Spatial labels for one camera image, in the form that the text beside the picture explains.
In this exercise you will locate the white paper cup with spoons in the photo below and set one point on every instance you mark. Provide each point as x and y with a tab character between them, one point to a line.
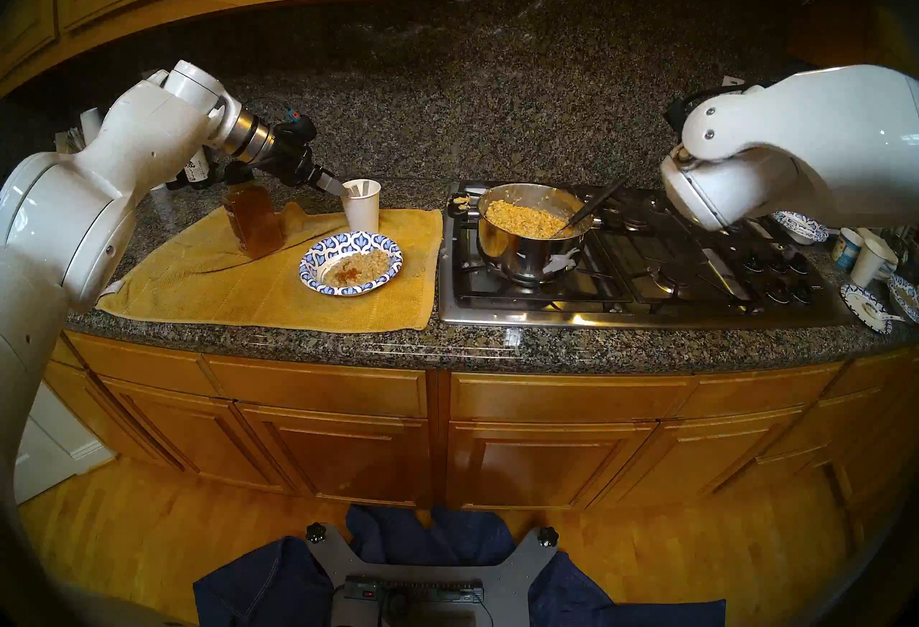
361	213

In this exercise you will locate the stainless steel saucepan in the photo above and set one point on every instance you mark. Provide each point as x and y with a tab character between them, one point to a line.
524	259

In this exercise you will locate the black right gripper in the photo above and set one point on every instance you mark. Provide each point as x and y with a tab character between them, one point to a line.
682	114

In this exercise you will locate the small printed food tub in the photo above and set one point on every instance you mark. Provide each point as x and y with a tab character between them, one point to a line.
847	249

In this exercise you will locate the white wall outlet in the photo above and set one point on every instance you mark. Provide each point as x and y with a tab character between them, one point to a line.
731	81

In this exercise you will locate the wooden lower cabinets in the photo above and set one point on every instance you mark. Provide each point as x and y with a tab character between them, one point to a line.
502	432

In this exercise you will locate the blue patterned bowl with food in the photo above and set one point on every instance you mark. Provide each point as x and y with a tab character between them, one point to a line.
904	295

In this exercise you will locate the stack of white paper cups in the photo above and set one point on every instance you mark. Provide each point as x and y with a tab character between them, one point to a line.
90	123

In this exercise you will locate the blue patterned paper bowl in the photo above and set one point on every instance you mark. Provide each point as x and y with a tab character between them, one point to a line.
316	259

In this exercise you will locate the stack of blue patterned bowls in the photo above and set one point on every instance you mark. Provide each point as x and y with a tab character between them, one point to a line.
800	227

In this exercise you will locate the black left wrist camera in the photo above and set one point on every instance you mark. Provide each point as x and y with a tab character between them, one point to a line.
298	128

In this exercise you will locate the bundle of wooden stir sticks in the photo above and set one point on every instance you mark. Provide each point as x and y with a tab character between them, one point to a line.
75	139

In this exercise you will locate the dark blue denim cloth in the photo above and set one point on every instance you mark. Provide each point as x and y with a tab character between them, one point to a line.
273	590

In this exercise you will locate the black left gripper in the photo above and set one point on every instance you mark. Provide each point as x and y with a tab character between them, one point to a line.
294	159

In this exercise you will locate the yellow terry towel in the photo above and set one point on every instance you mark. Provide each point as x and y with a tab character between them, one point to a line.
215	288

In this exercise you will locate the soy sauce bottle white cap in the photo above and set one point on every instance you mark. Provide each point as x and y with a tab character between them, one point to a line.
195	170

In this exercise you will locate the oatmeal in saucepan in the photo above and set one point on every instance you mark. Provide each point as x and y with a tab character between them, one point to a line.
528	218

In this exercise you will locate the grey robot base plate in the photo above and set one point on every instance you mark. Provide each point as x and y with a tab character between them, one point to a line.
517	575

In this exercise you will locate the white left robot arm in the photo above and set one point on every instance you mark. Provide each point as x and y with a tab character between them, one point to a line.
108	188

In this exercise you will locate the flat wooden cutlery pack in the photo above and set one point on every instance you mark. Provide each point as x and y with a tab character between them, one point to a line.
62	143

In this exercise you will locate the blue patterned paper plate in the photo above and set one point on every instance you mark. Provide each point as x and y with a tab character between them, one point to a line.
861	308

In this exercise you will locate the scooped oatmeal portion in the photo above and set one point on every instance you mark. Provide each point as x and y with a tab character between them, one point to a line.
359	268

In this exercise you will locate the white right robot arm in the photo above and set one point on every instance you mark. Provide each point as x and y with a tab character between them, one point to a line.
811	144

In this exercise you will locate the dark wooden corner cabinet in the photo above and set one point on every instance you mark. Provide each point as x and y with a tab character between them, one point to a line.
840	30

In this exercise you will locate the ground cinnamon jar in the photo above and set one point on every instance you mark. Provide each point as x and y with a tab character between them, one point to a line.
255	223

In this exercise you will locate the stainless gas cooktop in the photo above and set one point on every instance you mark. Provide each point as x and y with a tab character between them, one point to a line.
646	288

